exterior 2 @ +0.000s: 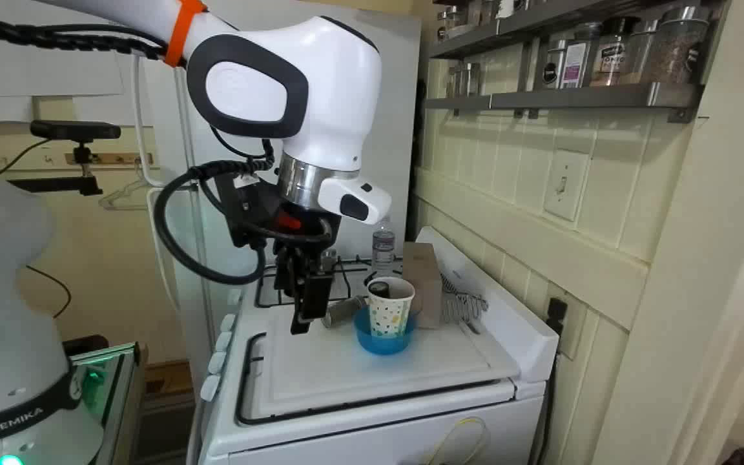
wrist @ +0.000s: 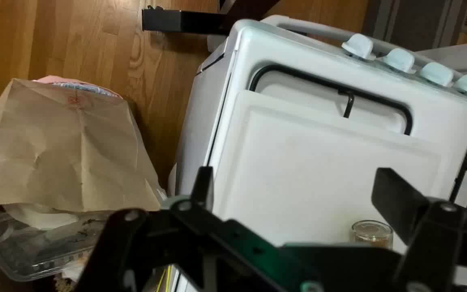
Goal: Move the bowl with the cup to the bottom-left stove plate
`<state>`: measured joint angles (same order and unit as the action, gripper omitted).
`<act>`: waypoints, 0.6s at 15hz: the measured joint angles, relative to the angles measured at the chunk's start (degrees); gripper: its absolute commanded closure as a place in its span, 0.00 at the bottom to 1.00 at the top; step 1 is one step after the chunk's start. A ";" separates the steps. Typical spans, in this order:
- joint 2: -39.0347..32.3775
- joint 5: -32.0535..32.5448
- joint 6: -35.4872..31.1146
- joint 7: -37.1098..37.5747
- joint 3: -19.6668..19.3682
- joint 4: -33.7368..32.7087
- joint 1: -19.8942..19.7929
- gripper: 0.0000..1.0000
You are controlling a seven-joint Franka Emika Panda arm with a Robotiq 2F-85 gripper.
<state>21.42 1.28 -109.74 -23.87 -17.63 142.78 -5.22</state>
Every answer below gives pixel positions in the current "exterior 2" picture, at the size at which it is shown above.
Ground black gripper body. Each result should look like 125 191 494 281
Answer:
268 230 340 299

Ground white paper cup coloured dots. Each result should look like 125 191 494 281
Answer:
361 274 419 341

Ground blue plastic bowl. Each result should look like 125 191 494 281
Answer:
352 302 419 360

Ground black stove grate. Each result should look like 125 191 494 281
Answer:
232 328 521 427
253 257 377 312

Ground white gas stove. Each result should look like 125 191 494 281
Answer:
185 225 561 465

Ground clear plastic water bottle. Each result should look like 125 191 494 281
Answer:
370 225 399 285

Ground white cutting board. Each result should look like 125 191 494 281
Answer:
260 318 521 422

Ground brown cardboard box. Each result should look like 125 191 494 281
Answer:
400 240 449 334

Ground glass spice jar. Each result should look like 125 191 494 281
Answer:
590 15 652 92
448 61 485 102
647 4 714 88

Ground grey metal spice rack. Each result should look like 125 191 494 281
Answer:
422 0 729 125

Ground spice jar pink label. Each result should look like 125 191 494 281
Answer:
551 35 595 94

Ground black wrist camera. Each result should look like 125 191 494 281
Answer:
215 168 273 253

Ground black braided cable bundle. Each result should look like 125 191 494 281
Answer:
0 10 340 289

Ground metal frame robot stand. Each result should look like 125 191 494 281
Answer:
61 338 147 465

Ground black plug with cord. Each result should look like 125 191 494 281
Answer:
533 294 572 465

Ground orange strap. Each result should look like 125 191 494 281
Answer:
161 0 209 71

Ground black camera on stand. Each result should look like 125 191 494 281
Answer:
8 120 125 199

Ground white light switch plate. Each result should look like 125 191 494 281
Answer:
542 147 592 225

